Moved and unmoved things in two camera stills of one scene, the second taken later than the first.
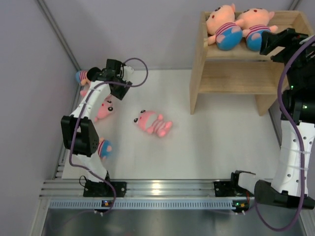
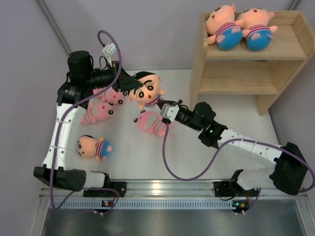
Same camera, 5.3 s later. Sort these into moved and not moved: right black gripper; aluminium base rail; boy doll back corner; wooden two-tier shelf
Moved: boy doll back corner; right black gripper
Not moved: aluminium base rail; wooden two-tier shelf
